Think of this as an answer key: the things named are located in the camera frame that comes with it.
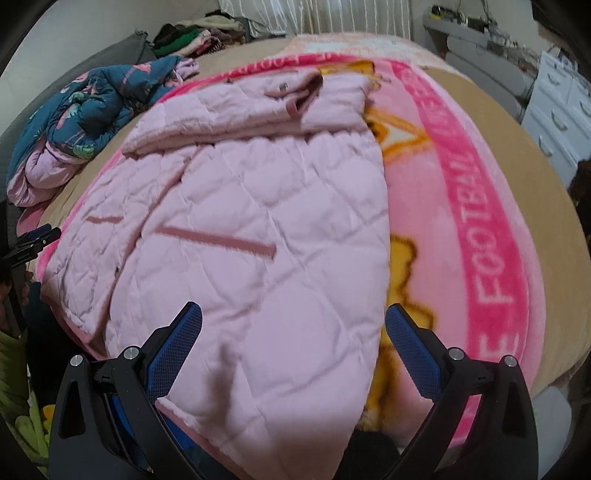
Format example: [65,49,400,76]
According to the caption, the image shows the dark cloth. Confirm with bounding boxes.
[568,159,591,217]

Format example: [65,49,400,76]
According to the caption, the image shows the pale pink patterned blanket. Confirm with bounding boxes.
[284,31,430,61]

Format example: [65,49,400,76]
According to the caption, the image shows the pink printed blanket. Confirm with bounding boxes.
[16,48,550,444]

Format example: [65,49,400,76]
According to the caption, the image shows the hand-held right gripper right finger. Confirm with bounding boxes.
[385,302,539,480]

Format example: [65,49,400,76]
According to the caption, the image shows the white drawer cabinet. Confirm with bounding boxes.
[522,48,591,174]

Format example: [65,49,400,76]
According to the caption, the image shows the white curtain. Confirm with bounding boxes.
[219,0,414,40]

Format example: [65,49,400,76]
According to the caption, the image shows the pile of clothes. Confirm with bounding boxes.
[152,11,252,58]

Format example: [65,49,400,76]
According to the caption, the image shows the blue floral comforter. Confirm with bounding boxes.
[7,55,200,208]

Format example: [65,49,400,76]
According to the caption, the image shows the grey curved shelf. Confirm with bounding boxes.
[422,14,539,121]

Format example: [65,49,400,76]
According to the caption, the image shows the yellow green cloth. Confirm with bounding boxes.
[0,332,51,462]

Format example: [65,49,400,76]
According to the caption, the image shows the pink quilted jacket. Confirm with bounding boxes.
[41,71,391,480]

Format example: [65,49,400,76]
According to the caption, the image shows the black television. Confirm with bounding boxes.
[531,0,568,24]

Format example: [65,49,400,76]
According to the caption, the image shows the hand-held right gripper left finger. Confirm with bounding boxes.
[48,301,204,480]

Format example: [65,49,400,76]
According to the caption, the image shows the clutter of small gadgets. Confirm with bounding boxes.
[431,2,546,51]

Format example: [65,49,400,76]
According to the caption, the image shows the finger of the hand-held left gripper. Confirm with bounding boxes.
[0,226,62,274]

